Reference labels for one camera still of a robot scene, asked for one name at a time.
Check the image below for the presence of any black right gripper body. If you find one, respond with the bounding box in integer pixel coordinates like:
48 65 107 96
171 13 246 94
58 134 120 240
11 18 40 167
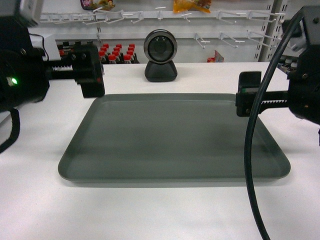
259 48 320 127

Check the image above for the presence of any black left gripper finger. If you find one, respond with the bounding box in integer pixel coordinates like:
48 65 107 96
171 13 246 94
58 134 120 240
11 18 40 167
69 44 105 98

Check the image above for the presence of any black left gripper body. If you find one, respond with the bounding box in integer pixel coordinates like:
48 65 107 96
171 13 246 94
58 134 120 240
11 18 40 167
0 49 75 112

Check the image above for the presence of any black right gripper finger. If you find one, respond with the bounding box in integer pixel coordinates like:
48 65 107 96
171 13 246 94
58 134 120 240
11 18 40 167
235 71 262 117

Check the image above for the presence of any grey rectangular serving tray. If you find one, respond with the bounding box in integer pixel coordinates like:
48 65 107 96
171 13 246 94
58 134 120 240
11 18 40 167
57 93 292 184

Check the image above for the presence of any black barcode scanner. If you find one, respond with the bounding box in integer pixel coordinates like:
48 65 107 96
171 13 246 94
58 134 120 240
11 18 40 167
143 29 178 83

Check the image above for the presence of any white slotted shelf upright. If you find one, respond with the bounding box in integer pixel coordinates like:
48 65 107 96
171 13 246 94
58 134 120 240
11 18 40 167
258 0 289 62

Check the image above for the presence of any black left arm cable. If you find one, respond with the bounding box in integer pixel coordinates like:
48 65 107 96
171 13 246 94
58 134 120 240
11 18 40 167
0 108 21 154

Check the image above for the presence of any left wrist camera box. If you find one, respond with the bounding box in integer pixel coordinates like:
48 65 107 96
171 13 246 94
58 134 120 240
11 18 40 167
17 0 44 27

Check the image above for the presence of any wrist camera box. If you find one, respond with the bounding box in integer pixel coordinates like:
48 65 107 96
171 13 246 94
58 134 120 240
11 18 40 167
17 0 44 27
289 5 320 52

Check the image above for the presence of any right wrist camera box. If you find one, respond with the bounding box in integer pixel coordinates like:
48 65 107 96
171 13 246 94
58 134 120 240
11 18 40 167
289 5 320 52

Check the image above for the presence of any thick black cable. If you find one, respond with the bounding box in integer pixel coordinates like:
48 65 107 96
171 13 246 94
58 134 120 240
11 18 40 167
243 11 305 240

